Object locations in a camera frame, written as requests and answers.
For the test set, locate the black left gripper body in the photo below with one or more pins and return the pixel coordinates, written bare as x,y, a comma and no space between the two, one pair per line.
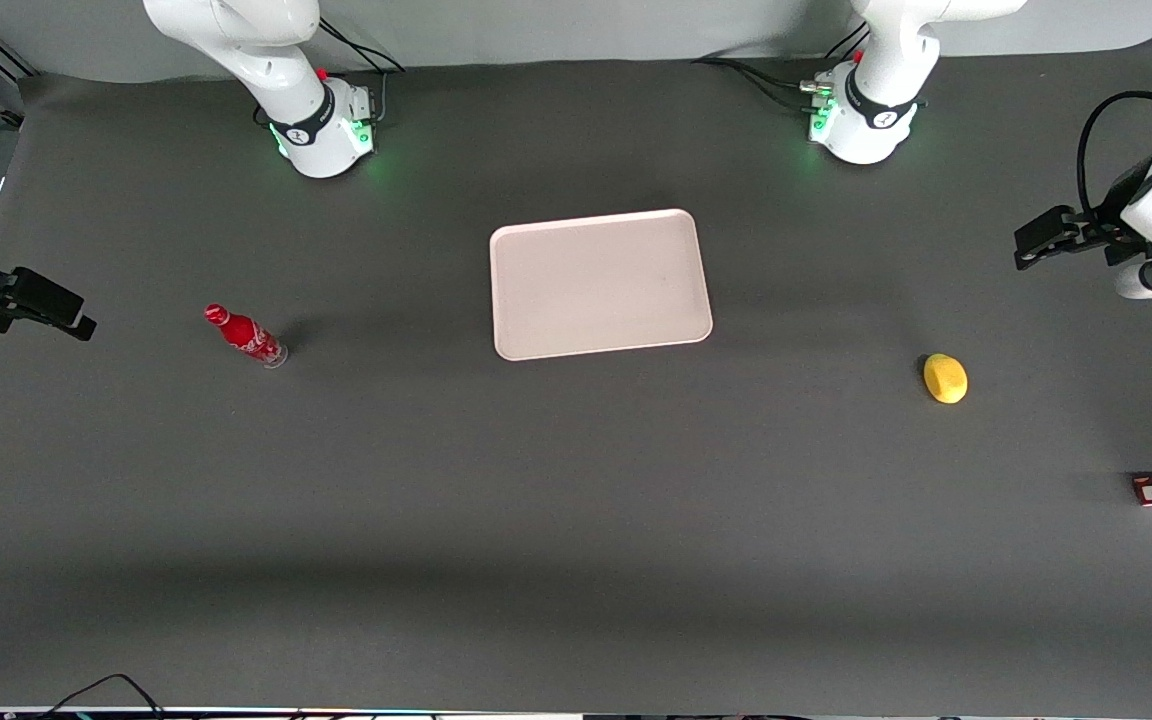
1102,233

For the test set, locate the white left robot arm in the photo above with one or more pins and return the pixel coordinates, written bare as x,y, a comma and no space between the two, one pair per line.
886,90

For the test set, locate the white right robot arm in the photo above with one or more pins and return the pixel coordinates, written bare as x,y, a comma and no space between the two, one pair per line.
286,70

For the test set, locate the pale pink plastic tray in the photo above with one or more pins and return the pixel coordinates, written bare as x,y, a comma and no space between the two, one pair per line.
596,285

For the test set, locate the red cola bottle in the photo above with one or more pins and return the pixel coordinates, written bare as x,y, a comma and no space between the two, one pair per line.
244,335

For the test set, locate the yellow lemon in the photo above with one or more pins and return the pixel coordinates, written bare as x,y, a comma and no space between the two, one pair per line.
945,379

